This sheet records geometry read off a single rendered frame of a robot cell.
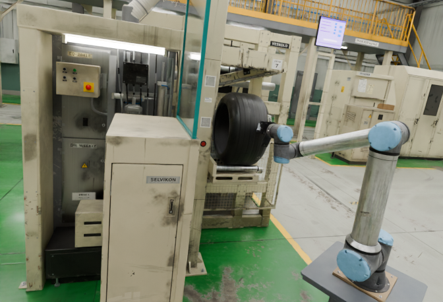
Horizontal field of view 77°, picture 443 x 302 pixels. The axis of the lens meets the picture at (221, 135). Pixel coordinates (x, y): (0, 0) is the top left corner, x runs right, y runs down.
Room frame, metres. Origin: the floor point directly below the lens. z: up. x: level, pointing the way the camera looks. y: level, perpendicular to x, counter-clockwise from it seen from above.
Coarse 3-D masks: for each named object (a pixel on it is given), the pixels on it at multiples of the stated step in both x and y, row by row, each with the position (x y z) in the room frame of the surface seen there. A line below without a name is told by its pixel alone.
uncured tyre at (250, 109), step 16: (224, 96) 2.13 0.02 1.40; (240, 96) 2.02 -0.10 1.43; (256, 96) 2.09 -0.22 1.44; (224, 112) 2.35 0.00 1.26; (240, 112) 1.90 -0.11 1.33; (256, 112) 1.93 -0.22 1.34; (224, 128) 2.37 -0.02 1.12; (240, 128) 1.85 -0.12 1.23; (256, 128) 1.89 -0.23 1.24; (224, 144) 2.30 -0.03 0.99; (240, 144) 1.85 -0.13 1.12; (256, 144) 1.89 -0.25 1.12; (224, 160) 1.98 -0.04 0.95; (240, 160) 1.92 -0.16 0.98; (256, 160) 1.96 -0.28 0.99
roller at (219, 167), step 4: (220, 168) 1.93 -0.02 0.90; (224, 168) 1.94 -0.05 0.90; (228, 168) 1.95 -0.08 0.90; (232, 168) 1.96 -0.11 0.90; (236, 168) 1.97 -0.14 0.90; (240, 168) 1.98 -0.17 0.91; (244, 168) 1.99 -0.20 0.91; (248, 168) 2.00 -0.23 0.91; (252, 168) 2.01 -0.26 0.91; (256, 168) 2.02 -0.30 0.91
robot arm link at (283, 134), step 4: (272, 128) 1.61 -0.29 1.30; (276, 128) 1.57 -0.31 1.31; (280, 128) 1.54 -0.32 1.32; (284, 128) 1.53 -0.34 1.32; (288, 128) 1.54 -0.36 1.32; (272, 132) 1.59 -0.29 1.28; (276, 132) 1.55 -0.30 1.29; (280, 132) 1.52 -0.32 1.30; (284, 132) 1.53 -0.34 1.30; (288, 132) 1.54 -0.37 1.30; (292, 132) 1.54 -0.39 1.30; (272, 136) 1.61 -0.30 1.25; (276, 136) 1.55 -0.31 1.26; (280, 136) 1.52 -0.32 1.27; (284, 136) 1.52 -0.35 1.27; (288, 136) 1.53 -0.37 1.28; (292, 136) 1.54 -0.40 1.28; (276, 140) 1.55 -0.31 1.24; (280, 140) 1.54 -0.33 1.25; (284, 140) 1.52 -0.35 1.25; (288, 140) 1.53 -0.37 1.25
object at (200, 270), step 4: (200, 256) 2.14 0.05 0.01; (200, 264) 2.03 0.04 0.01; (188, 268) 1.96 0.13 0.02; (192, 268) 1.97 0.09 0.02; (196, 268) 1.98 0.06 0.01; (200, 268) 1.98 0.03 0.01; (204, 268) 1.99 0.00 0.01; (188, 272) 1.92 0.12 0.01; (192, 272) 1.93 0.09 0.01; (196, 272) 1.93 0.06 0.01; (200, 272) 1.94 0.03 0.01; (204, 272) 1.95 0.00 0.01
